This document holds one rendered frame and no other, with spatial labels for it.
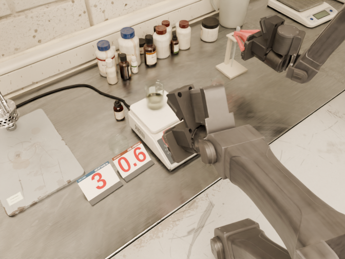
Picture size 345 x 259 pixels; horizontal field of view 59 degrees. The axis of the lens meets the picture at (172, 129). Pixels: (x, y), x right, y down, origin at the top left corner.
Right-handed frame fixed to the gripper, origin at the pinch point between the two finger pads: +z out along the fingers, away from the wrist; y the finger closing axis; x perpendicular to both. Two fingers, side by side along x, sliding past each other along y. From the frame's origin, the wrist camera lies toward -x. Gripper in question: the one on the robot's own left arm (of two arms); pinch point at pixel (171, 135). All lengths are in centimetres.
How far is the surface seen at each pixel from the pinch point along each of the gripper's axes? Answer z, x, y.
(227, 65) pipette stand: 26.0, -5.5, -41.9
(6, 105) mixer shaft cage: 18.5, -20.8, 27.3
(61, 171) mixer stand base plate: 19.6, -0.4, 23.6
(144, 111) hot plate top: 13.8, -5.7, -1.4
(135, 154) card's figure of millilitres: 12.7, 3.2, 6.0
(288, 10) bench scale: 33, -14, -87
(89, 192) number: 11.6, 5.7, 20.8
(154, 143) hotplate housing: 8.8, 2.2, 1.3
